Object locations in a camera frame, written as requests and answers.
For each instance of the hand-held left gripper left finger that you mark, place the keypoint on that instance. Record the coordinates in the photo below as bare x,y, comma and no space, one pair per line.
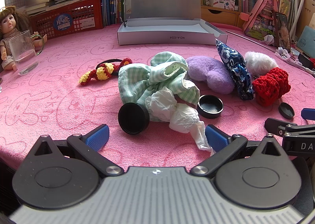
98,136

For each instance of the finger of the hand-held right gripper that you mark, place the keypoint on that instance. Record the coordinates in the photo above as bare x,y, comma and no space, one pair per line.
275,124
308,113

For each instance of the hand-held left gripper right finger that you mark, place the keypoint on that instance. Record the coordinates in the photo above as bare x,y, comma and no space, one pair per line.
216,138

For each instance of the small black round lid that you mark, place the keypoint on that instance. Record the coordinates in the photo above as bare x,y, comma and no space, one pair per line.
286,111

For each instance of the red crochet scrunchie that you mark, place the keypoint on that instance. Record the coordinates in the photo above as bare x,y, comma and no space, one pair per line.
270,86

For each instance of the white tissue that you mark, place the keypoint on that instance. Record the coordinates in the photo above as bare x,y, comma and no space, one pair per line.
182,115

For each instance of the white fluffy plush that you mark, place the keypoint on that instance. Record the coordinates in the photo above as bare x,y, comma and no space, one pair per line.
260,61

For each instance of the purple plush scrunchie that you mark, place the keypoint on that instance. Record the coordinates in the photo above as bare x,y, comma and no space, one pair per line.
209,71

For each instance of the green checked cloth scrunchie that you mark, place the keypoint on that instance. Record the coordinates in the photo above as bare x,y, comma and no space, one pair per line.
137,76

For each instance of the blue floral cloth pouch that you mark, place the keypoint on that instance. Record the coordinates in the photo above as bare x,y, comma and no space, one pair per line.
233,61

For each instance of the silver lidded box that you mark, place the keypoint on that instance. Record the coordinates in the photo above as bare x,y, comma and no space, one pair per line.
162,37

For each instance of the pink rabbit-print mat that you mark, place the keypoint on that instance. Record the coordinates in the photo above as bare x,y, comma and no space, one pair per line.
61,106

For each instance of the lilac crochet piece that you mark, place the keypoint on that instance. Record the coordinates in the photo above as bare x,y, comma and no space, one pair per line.
283,54

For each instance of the teal notebook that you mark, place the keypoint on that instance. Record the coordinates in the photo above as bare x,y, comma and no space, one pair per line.
306,39

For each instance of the crumpled white paper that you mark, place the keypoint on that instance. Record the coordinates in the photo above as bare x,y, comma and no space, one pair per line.
268,39

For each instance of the thin metal rod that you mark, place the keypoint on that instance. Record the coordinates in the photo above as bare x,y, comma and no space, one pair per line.
248,39

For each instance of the brown kraft notebook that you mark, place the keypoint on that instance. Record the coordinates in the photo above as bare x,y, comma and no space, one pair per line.
309,10

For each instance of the pink house-shaped toy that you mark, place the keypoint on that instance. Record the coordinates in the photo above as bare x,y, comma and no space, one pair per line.
260,17

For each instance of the white pipe stand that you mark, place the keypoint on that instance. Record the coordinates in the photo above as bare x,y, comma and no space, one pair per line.
301,0

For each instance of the clear glass mug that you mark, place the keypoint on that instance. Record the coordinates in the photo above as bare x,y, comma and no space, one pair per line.
22,52

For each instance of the black binder clip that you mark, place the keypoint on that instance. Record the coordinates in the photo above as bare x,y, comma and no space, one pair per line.
125,22

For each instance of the large red plastic basket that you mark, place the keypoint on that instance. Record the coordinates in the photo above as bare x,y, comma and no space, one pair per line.
81,17

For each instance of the wooden drawer unit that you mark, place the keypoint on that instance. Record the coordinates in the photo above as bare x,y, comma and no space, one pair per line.
219,16

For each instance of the brown-haired doll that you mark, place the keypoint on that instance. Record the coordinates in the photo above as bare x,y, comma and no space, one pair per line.
11,21

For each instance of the white grid panel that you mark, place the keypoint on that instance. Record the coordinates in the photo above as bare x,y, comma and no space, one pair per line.
14,0

